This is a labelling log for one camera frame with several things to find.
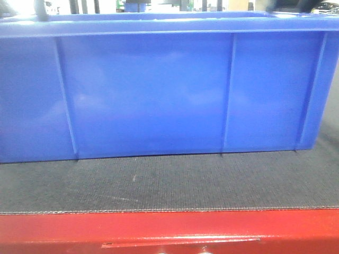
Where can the large blue plastic bin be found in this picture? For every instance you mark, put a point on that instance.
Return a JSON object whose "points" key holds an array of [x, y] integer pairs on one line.
{"points": [[138, 84]]}

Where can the black conveyor belt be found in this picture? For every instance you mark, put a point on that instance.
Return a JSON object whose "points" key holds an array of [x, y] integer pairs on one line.
{"points": [[236, 181]]}

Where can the red conveyor frame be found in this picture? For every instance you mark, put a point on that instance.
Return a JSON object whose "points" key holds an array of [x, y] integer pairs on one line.
{"points": [[270, 231]]}

